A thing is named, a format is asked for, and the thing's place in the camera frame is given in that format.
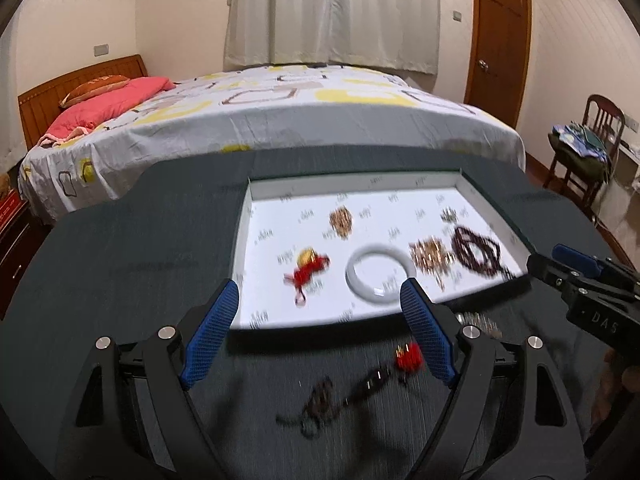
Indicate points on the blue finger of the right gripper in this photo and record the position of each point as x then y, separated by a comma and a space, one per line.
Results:
584, 264

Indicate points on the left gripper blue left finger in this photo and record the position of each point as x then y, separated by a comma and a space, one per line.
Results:
203, 330

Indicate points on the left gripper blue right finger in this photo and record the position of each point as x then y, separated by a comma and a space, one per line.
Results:
435, 345

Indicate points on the silver crystal leaf brooch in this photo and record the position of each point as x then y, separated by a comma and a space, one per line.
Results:
483, 322

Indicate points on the red knot tassel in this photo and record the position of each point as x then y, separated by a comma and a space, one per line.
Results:
408, 358

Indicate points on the white jade bangle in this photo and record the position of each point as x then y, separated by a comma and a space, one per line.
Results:
375, 272

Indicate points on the small silver crystal brooch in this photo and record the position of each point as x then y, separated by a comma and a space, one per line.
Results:
449, 216

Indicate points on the clothes pile on chair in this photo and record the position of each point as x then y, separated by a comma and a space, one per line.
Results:
582, 149

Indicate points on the green tray with white lining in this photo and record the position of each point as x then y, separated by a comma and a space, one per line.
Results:
322, 250

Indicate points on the wooden chair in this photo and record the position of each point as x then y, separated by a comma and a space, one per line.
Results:
607, 121

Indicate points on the dark wooden nightstand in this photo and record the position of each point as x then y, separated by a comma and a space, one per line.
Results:
18, 245

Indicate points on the bed with patterned sheet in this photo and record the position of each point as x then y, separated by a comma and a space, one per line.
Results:
254, 109

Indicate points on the red box on nightstand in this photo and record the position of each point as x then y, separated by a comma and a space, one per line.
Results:
10, 209

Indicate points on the pink pillow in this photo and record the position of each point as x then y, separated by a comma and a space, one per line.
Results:
93, 112

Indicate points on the brown orange pillow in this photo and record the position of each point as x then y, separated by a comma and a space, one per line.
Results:
92, 88

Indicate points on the brown wooden door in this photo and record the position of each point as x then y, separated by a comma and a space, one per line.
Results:
500, 48

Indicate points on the wooden headboard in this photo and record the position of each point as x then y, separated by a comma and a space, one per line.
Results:
40, 106

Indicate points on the white curtain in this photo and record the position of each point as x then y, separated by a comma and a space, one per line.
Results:
394, 34

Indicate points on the red cord gold pendant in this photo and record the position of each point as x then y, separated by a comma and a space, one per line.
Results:
309, 263

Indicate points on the wall outlet plate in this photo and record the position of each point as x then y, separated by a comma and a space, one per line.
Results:
101, 49

